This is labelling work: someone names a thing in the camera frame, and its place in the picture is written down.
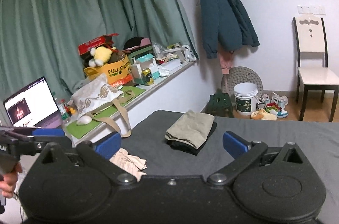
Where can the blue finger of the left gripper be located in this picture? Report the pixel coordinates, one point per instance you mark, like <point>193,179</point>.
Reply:
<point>56,132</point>

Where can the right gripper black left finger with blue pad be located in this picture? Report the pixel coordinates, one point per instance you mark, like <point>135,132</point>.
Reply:
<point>97,155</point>

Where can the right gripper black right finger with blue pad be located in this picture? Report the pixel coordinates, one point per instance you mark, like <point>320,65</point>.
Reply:
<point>245,154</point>

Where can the beige khaki trousers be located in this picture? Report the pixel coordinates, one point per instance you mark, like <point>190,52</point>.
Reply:
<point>190,127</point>

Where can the person's left hand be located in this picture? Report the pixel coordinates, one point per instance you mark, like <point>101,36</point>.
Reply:
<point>8,184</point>

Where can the open laptop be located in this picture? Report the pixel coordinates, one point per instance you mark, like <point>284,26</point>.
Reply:
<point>33,106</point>

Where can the green desk mat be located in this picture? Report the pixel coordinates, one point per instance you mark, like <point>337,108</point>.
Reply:
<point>79,131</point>

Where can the white computer mouse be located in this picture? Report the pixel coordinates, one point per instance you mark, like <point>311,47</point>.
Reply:
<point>84,120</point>

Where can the crumpled beige cloth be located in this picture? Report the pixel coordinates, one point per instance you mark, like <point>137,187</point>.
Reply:
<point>133,165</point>

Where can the beige slippers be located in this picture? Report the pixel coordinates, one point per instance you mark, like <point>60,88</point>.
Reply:
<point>263,115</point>

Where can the dark green plastic stool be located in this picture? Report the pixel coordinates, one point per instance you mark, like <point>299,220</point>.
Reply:
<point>220,105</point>

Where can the beige canvas tote bag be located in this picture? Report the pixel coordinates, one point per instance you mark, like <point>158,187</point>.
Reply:
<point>97,96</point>

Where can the colourful sneakers pair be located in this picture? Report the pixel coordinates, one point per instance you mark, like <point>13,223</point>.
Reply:
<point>275,105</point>

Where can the white plastic bucket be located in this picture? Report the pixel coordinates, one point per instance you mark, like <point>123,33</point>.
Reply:
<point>245,98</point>

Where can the folded black garment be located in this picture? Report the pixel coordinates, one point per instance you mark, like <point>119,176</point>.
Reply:
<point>188,147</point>

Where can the grey bed sheet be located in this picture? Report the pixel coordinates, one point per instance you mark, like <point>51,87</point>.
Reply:
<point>318,141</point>

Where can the yellow cardboard box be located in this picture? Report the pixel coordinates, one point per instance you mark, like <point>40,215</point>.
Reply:
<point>117,73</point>

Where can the green drink can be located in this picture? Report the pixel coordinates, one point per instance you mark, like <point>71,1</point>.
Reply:
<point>147,76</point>

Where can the red cardboard box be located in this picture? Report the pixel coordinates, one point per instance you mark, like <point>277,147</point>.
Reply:
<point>96,42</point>

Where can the pink garment on hook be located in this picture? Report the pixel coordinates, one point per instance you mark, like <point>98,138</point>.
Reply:
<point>226,60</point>

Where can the yellow plush toy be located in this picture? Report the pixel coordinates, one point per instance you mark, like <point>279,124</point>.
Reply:
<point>101,56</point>

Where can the teal white boxes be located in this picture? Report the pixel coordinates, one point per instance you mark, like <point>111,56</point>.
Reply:
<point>146,61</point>

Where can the white wooden chair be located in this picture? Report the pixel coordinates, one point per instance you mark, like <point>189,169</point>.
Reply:
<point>313,72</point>

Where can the green curtain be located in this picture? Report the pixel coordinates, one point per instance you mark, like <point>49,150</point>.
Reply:
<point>40,38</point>

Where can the teal hooded jacket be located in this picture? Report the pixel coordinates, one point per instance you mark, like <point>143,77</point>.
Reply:
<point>226,24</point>

